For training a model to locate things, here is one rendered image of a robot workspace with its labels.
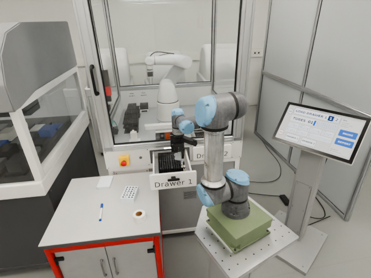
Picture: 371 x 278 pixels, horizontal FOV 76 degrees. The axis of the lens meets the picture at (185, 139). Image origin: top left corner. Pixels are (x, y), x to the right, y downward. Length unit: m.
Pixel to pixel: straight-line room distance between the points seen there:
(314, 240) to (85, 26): 2.36
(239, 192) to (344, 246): 1.56
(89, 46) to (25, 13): 3.55
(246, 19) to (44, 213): 1.83
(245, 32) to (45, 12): 3.89
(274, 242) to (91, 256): 0.99
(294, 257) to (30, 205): 2.01
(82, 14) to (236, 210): 1.32
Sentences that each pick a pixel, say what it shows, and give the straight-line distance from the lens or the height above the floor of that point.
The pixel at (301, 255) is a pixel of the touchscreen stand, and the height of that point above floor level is 0.04.
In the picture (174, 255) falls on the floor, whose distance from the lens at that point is 2.23.
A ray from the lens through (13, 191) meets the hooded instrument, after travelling 1.82.
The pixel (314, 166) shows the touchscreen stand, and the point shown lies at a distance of 1.97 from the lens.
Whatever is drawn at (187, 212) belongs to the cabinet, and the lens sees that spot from 2.15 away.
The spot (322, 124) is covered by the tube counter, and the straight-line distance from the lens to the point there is 1.85.
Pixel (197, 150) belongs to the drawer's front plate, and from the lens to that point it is 1.76.
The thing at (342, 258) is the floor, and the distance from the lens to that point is 2.51.
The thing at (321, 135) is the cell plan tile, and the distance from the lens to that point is 1.83.
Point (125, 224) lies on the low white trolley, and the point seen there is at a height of 0.76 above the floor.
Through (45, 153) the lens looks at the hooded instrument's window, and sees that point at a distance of 1.83.
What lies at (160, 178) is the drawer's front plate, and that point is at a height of 0.90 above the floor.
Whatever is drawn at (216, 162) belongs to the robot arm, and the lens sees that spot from 1.04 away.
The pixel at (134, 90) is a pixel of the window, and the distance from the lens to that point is 1.60.
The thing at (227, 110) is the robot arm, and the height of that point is 1.46.
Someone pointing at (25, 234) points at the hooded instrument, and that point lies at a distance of 2.17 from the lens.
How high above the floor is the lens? 1.77
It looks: 27 degrees down
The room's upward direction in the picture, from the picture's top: 2 degrees counter-clockwise
